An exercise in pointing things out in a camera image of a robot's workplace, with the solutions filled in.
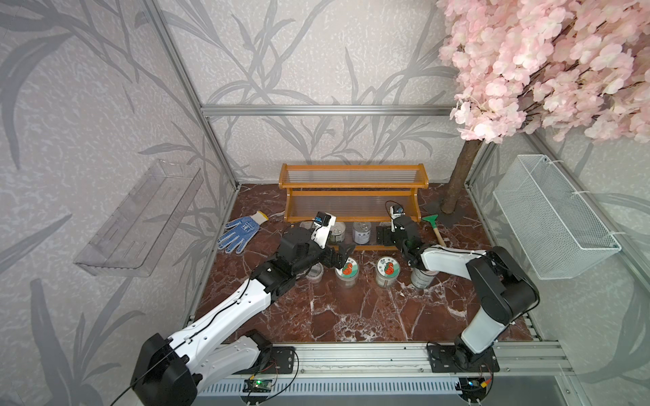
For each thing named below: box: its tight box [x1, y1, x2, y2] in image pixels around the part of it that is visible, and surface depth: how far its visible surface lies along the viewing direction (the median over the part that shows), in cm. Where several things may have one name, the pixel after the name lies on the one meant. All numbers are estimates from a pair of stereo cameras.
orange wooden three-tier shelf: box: [278, 162, 430, 252], surface depth 119 cm
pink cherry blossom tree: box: [436, 0, 650, 215], surface depth 51 cm
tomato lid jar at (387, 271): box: [375, 256, 401, 289], surface depth 86 cm
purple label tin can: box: [352, 221, 372, 245], surface depth 96 cm
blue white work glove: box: [216, 210, 270, 255], surface depth 105 cm
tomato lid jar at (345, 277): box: [335, 257, 359, 289], surface depth 86 cm
